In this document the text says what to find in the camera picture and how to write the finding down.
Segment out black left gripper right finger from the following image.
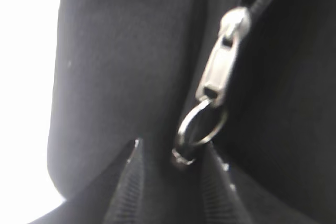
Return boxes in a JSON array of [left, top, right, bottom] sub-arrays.
[[202, 144, 335, 223]]

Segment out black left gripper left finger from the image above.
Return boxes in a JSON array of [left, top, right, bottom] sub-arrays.
[[34, 139, 145, 223]]

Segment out silver zipper pull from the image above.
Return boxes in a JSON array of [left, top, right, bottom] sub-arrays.
[[172, 7, 251, 167]]

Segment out black tote bag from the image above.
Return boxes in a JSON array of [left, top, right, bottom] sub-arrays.
[[47, 0, 335, 223]]

